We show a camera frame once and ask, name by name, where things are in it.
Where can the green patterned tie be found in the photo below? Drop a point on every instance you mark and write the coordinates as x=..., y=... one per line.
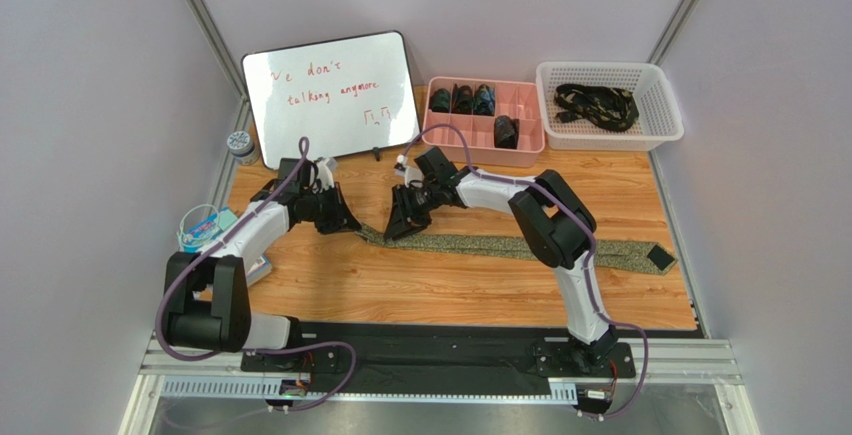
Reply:
x=643, y=257

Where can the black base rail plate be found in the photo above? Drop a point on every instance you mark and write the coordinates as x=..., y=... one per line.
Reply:
x=398, y=359

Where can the small patterned round jar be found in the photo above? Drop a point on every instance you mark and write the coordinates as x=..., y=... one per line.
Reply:
x=243, y=148

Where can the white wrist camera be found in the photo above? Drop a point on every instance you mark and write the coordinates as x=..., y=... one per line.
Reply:
x=324, y=178
x=403, y=169

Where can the aluminium frame rail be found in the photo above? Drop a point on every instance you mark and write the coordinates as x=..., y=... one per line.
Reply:
x=670, y=362

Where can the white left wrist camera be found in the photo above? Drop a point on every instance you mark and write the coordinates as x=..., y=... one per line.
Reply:
x=324, y=178

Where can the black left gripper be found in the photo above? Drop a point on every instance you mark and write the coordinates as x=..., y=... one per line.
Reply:
x=331, y=205

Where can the pink divided organizer box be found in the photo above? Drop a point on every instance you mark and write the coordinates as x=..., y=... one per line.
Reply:
x=516, y=99

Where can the white plastic basket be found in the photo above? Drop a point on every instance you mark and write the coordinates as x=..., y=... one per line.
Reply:
x=659, y=121

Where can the light blue power adapter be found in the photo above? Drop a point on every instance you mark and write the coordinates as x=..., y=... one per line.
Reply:
x=225, y=219

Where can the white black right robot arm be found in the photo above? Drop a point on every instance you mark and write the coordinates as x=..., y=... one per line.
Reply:
x=556, y=225

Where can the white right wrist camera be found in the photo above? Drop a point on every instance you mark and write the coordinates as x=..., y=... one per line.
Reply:
x=403, y=169

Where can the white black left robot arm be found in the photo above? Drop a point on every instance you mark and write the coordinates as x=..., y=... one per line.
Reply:
x=206, y=308

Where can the white whiteboard black frame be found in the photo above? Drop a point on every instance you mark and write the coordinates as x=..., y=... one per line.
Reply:
x=346, y=96

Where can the black camouflage tie in basket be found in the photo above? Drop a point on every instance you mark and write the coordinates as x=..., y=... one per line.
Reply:
x=610, y=109

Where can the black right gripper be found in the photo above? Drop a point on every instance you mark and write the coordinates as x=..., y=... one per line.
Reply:
x=413, y=201

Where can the rolled dark tie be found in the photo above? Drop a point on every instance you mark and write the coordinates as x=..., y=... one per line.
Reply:
x=440, y=101
x=506, y=132
x=484, y=100
x=462, y=99

